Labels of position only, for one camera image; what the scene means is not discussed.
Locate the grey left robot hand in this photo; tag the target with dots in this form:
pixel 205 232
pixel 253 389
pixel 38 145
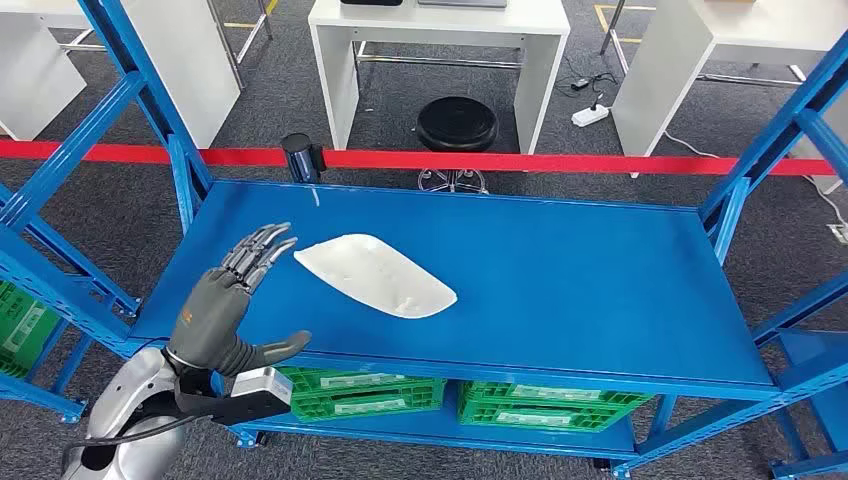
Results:
pixel 212 318

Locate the white curved plastic panel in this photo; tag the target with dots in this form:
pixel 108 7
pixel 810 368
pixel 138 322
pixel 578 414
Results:
pixel 378 275

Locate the blue metal shelf rack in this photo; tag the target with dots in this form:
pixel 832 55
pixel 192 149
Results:
pixel 836 424
pixel 40 394
pixel 530 278

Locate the green folded plastic crate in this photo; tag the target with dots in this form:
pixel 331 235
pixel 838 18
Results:
pixel 530 418
pixel 371 407
pixel 358 382
pixel 563 394

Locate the red barrier belt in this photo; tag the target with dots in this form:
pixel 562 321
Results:
pixel 530 162
pixel 119 154

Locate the black round stool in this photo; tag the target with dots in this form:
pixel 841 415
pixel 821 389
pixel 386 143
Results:
pixel 457 122

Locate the black flat device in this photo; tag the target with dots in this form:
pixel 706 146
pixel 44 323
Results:
pixel 371 2

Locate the grey laptop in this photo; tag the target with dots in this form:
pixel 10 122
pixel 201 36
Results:
pixel 464 3

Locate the white power strip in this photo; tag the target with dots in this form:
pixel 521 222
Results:
pixel 590 116

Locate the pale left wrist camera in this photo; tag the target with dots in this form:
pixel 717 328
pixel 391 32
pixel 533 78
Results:
pixel 262 384

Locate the black barrier post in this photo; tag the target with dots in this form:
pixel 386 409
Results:
pixel 301 156

